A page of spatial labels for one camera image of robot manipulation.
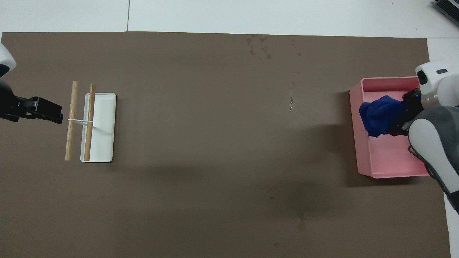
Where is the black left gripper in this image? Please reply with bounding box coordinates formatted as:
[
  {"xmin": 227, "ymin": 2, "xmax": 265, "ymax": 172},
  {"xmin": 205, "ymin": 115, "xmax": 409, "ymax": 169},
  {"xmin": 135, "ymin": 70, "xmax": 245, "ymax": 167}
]
[{"xmin": 0, "ymin": 80, "xmax": 64, "ymax": 124}]

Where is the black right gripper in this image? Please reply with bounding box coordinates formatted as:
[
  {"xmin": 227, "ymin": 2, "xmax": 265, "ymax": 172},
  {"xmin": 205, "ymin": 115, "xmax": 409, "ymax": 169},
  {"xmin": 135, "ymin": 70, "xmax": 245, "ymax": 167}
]
[{"xmin": 389, "ymin": 88, "xmax": 424, "ymax": 137}]

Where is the blue microfibre towel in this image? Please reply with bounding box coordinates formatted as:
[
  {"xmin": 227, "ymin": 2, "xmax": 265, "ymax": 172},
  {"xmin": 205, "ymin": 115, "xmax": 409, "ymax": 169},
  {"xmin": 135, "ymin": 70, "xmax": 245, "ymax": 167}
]
[{"xmin": 359, "ymin": 95, "xmax": 408, "ymax": 138}]

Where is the white wooden towel rack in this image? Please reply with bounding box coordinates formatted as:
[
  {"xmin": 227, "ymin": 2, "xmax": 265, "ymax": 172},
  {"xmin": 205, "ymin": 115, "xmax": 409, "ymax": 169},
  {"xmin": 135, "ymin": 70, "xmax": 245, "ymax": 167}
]
[{"xmin": 68, "ymin": 93, "xmax": 117, "ymax": 163}]

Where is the long light wooden rod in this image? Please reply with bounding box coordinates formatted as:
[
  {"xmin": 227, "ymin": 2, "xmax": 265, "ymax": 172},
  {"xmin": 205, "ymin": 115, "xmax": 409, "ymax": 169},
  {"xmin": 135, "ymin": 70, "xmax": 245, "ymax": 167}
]
[{"xmin": 65, "ymin": 81, "xmax": 79, "ymax": 161}]

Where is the pink plastic bin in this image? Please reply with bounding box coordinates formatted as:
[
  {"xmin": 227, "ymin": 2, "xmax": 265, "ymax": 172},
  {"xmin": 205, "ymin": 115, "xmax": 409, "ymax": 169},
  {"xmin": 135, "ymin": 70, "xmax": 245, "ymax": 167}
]
[{"xmin": 350, "ymin": 76, "xmax": 448, "ymax": 179}]

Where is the grey keyboard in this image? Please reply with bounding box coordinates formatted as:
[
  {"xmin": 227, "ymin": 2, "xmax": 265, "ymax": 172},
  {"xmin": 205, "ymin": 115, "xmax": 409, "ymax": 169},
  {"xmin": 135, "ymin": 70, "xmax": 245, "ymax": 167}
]
[{"xmin": 432, "ymin": 0, "xmax": 459, "ymax": 18}]

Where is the brown table mat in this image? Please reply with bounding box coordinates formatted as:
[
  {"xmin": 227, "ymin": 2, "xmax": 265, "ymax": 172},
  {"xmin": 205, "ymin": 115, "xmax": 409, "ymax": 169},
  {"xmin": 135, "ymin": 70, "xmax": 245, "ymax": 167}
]
[{"xmin": 0, "ymin": 32, "xmax": 451, "ymax": 258}]

